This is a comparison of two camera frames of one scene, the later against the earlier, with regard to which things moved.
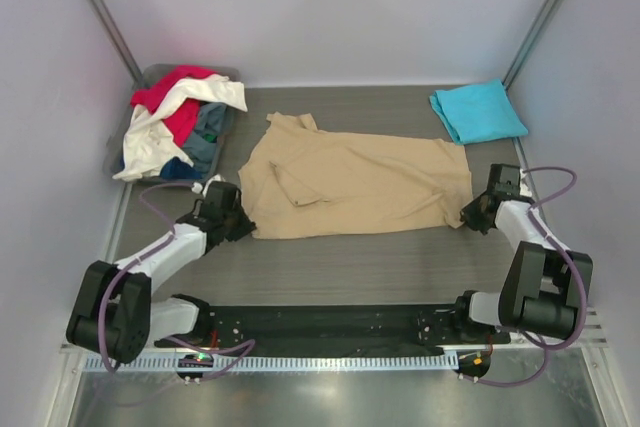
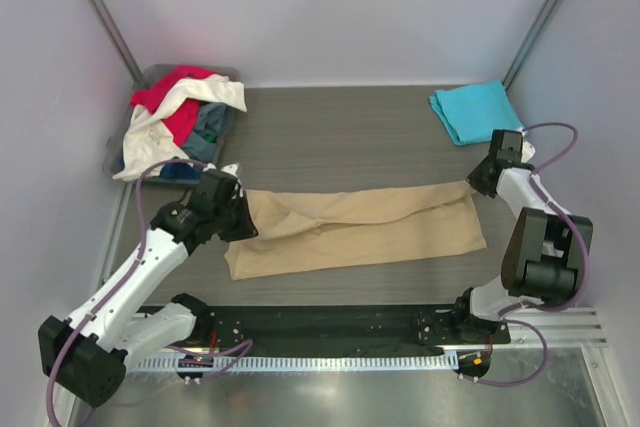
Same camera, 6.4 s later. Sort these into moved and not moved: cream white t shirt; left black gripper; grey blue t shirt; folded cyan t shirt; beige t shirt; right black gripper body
Moved: right black gripper body; beige t shirt
Not moved: left black gripper; folded cyan t shirt; grey blue t shirt; cream white t shirt
